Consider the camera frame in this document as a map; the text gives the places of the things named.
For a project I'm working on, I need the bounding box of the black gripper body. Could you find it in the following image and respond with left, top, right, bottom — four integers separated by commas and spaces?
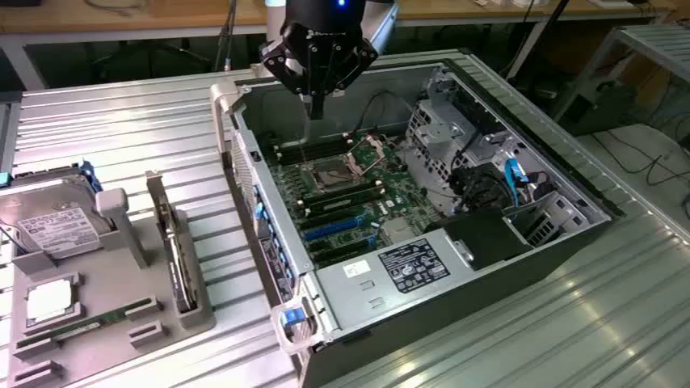
280, 0, 368, 95

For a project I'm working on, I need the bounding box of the graphics card with metal bracket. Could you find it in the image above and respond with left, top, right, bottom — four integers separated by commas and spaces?
142, 169, 201, 315

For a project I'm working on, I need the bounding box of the metal socket cover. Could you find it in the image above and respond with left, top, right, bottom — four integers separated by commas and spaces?
344, 133, 389, 177

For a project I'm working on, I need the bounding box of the wooden desk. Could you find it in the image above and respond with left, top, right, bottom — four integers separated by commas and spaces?
0, 0, 675, 92

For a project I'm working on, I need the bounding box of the perforated metal drive cage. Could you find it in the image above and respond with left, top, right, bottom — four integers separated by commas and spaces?
404, 98, 470, 183

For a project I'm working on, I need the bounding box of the CPU socket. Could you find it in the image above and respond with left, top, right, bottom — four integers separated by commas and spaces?
301, 156, 357, 192

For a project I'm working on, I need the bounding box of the black RAM stick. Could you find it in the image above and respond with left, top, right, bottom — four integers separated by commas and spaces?
297, 186, 386, 216

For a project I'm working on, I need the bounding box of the green motherboard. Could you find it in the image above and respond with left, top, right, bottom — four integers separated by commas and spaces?
262, 131, 445, 271

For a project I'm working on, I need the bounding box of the blue expansion slot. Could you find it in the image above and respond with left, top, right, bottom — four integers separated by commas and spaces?
300, 215, 362, 243

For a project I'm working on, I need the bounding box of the silver chipset heatsink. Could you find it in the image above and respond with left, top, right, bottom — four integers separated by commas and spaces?
384, 219, 420, 244

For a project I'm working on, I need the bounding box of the blue disk caddy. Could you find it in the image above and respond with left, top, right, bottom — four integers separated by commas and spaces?
0, 160, 103, 195

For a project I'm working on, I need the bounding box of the black box on floor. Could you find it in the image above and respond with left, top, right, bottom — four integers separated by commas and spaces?
557, 79, 637, 137

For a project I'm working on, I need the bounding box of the black plastic shroud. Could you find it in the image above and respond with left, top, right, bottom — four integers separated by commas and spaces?
422, 209, 533, 272

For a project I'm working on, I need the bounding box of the metal disk bay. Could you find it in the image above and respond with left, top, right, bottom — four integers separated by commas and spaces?
501, 191, 589, 248

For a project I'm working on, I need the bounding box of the silver hard disk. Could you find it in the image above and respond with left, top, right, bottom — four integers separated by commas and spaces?
0, 174, 107, 260

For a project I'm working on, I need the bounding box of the open black PC case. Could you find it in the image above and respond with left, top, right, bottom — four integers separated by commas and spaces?
208, 47, 629, 388

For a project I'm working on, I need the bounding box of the grey power supply unit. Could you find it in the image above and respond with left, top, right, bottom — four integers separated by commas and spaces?
313, 235, 478, 337

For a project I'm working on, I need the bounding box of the silver CPU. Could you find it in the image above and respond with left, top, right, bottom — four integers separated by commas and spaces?
23, 280, 75, 323

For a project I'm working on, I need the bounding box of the green RAM stick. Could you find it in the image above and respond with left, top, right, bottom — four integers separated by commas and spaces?
14, 297, 150, 351

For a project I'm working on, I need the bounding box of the grey parts rack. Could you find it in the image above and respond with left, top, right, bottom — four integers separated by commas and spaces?
7, 169, 217, 388

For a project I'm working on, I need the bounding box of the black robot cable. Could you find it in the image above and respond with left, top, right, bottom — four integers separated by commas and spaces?
213, 0, 238, 73

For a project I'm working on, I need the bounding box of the black looped wire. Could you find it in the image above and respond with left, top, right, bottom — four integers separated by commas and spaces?
358, 90, 417, 135

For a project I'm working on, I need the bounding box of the black wire bundle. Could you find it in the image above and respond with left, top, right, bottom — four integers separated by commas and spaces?
448, 164, 512, 212

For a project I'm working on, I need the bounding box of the blue SATA wire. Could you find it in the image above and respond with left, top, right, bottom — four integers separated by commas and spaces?
501, 158, 528, 208

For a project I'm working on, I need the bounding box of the grey metal frame table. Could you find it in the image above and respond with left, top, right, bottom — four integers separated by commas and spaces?
552, 24, 690, 124

